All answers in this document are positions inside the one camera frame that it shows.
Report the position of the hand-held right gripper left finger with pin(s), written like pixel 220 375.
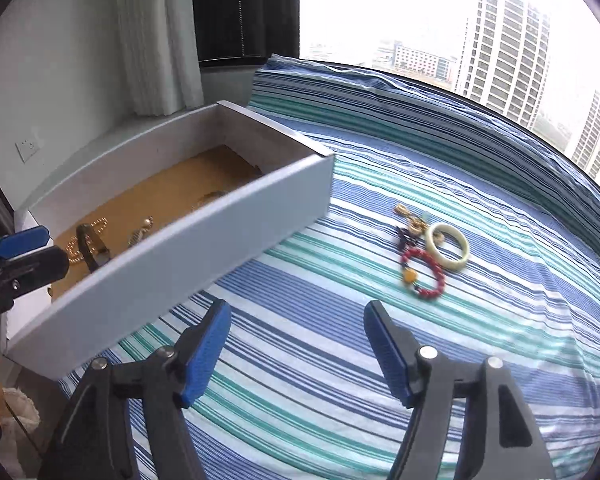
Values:
pixel 207 355

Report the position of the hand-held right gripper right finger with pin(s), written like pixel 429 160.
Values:
pixel 387 355

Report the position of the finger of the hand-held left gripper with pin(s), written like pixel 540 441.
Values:
pixel 42 266
pixel 22 242

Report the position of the gold pendant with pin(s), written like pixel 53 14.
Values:
pixel 141 234

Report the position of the white cardboard box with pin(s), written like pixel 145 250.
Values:
pixel 180 250

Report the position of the cream jade bangle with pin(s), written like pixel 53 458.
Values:
pixel 460 255

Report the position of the blue green striped bed sheet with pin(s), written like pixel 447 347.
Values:
pixel 300 385

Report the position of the white lace cloth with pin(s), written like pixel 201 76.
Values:
pixel 20 410

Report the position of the white curtain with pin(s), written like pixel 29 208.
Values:
pixel 155 35

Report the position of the low brown building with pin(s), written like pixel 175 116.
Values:
pixel 420 60

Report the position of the slim beige tower building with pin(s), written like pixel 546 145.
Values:
pixel 595 130

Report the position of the tall beige tower building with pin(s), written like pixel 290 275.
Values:
pixel 505 60

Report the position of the dark window blind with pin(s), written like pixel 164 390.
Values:
pixel 245 10

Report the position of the white wall socket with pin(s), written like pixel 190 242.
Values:
pixel 30 147

